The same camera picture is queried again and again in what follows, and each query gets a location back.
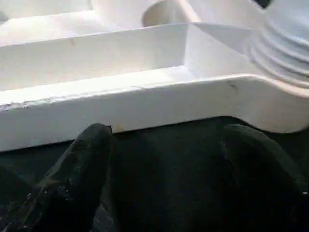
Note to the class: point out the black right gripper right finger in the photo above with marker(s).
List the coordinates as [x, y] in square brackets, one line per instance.
[270, 188]

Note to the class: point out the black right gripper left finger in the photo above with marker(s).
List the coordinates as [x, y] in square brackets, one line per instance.
[72, 188]

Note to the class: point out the white plastic table top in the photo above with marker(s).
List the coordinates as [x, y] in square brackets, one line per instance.
[120, 84]

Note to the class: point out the white plastic table leg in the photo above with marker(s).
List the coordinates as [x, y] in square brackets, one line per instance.
[282, 48]

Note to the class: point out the black work mat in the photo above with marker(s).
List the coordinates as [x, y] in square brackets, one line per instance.
[169, 169]

